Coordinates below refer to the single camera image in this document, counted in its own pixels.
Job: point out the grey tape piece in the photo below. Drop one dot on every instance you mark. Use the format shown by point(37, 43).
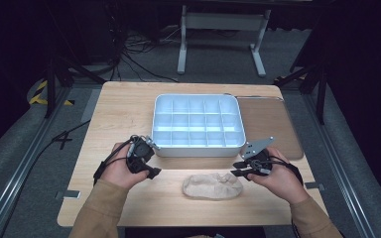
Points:
point(314, 185)

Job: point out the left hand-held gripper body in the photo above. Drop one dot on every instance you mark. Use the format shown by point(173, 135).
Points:
point(140, 153)

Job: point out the grey metal desk frame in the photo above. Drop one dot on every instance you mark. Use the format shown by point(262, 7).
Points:
point(223, 21)

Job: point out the yellow black hazard tape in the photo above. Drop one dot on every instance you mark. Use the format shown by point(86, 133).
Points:
point(38, 95)

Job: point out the person's right hand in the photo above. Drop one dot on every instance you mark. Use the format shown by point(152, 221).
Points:
point(284, 181)

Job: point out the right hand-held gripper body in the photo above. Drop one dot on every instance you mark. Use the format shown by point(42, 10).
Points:
point(256, 148)

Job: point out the beige sock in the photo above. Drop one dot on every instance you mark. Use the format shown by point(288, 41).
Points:
point(211, 186)

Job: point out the grey metal floor rail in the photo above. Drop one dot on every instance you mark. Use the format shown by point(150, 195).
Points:
point(340, 165)
point(23, 158)

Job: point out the white compartment tray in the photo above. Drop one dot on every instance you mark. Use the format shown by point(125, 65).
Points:
point(196, 122)

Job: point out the brown mat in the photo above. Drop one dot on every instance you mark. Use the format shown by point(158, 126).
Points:
point(264, 122)

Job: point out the person's left hand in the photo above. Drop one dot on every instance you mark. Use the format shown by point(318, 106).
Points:
point(119, 168)

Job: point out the black metal stand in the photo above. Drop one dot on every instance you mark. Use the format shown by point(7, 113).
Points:
point(50, 86)
point(320, 92)

